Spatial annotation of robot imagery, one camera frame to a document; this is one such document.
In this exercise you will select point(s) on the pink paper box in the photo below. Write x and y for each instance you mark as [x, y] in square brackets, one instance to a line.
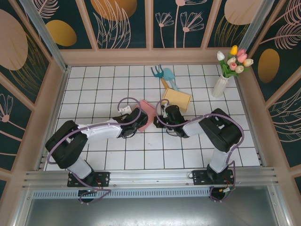
[148, 108]

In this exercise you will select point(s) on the aluminium rail frame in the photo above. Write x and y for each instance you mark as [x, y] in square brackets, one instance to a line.
[150, 176]

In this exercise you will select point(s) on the aluminium side rail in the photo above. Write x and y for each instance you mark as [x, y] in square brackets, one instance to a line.
[55, 110]
[250, 122]

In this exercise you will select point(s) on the light blue garden trowel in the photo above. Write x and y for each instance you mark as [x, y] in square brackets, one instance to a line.
[168, 76]

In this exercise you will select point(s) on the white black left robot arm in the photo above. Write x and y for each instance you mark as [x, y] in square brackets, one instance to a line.
[101, 131]

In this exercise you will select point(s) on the white ribbed vase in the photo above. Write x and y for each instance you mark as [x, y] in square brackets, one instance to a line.
[218, 88]

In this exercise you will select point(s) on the teal garden rake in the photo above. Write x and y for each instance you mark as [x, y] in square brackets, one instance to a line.
[158, 74]

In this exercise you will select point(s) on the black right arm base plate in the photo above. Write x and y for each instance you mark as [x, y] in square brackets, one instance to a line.
[200, 177]

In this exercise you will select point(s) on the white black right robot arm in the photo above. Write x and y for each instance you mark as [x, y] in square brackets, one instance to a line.
[218, 160]

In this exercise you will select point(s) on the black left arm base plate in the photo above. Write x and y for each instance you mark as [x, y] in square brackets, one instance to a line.
[103, 179]

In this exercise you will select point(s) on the slotted metal strip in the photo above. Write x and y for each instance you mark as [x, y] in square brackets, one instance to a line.
[150, 193]

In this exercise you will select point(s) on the aluminium corner post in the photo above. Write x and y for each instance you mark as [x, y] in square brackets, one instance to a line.
[256, 21]
[47, 35]

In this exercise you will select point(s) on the grey metal sheet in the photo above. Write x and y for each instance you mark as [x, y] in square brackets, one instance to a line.
[150, 212]

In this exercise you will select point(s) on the yellow paper box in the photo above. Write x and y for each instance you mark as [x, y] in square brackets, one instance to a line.
[176, 97]

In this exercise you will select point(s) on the artificial tulip bouquet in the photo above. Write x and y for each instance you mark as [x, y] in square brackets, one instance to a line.
[235, 64]

